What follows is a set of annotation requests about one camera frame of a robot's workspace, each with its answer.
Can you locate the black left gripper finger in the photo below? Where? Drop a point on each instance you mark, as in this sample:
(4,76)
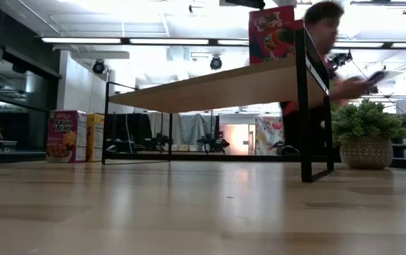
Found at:
(252,3)

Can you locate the red Froot Loops cereal box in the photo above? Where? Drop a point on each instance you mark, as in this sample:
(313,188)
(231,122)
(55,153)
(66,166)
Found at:
(270,39)

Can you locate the yellow Corn Pops cereal box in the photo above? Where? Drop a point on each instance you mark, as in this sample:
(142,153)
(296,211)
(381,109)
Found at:
(94,138)

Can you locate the purple Raisin Bran cereal box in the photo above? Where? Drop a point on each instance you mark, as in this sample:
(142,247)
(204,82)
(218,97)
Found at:
(64,138)

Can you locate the black background robot arm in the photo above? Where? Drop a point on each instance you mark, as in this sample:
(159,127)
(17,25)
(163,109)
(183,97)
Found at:
(289,149)
(213,143)
(158,141)
(117,146)

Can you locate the small black ceiling fixture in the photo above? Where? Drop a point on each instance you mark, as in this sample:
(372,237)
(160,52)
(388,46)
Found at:
(190,8)

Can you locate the black round ceiling spotlight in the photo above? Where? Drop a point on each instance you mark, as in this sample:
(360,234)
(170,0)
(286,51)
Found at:
(98,67)
(215,63)

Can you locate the person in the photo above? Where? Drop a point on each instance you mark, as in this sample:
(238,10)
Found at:
(321,25)

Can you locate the long ceiling light bar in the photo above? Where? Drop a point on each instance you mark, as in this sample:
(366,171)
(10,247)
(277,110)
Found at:
(167,41)

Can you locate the black track light cluster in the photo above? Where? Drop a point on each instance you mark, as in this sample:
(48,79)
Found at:
(342,58)
(373,91)

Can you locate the floral patterned cloth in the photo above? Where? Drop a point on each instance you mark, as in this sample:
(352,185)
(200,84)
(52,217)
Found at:
(268,136)

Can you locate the peach backdrop panel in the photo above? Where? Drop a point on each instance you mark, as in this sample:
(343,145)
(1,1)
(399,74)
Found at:
(238,138)

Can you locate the person's hand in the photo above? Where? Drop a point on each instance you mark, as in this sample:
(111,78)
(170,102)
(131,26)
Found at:
(360,88)

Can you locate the grey fabric backdrop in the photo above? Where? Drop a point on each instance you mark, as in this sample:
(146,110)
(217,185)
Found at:
(192,127)

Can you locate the black handheld device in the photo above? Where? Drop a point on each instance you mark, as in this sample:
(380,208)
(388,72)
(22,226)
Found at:
(378,76)

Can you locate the black partition panel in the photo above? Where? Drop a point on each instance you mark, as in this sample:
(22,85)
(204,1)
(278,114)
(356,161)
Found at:
(139,127)

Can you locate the green plant in beige pot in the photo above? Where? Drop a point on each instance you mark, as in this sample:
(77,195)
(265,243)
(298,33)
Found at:
(365,152)

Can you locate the wooden shelf with black frame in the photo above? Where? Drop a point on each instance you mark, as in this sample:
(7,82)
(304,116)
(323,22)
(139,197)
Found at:
(224,88)

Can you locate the ceiling track rail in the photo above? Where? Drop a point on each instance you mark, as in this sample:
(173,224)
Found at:
(379,3)

